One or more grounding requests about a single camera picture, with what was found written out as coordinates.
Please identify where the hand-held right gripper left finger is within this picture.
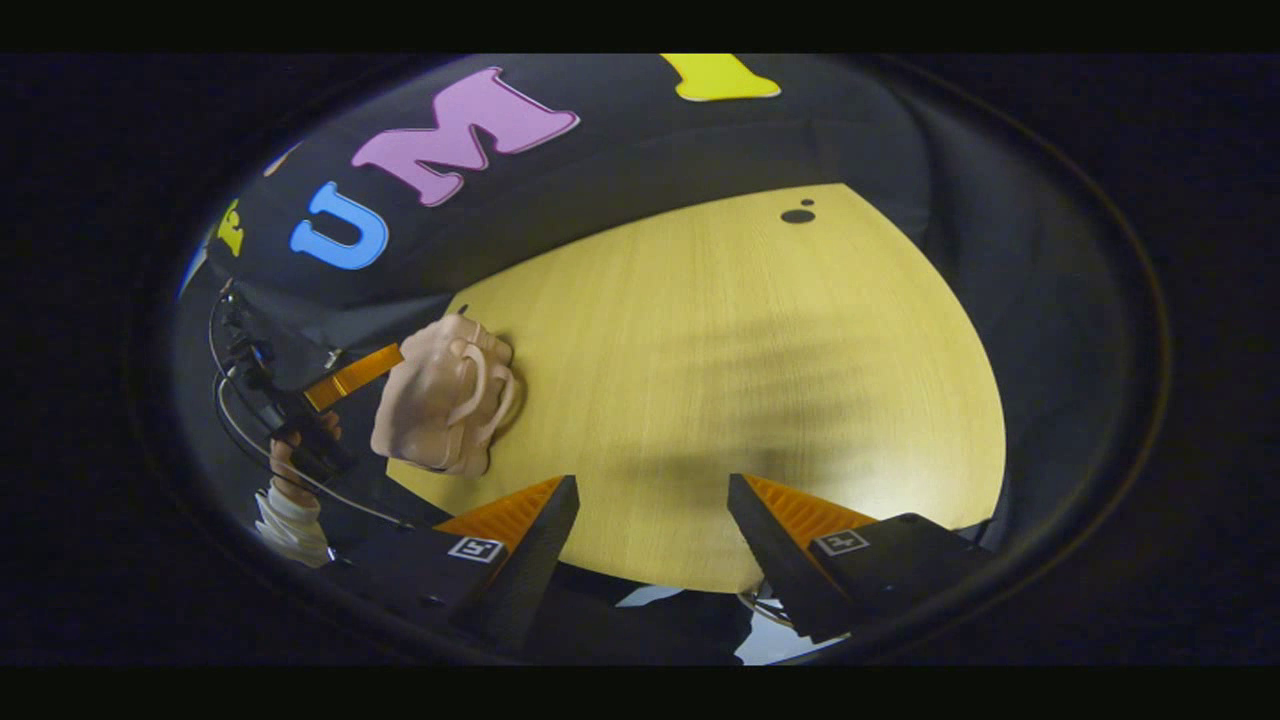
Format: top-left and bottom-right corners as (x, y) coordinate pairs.
(330, 475), (581, 649)

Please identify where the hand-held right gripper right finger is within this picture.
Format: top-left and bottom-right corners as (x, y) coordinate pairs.
(727, 473), (994, 645)

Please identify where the pink suitcase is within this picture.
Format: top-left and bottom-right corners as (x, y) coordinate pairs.
(370, 314), (523, 478)

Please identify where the black cable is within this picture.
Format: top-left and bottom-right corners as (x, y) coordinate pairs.
(207, 290), (413, 529)

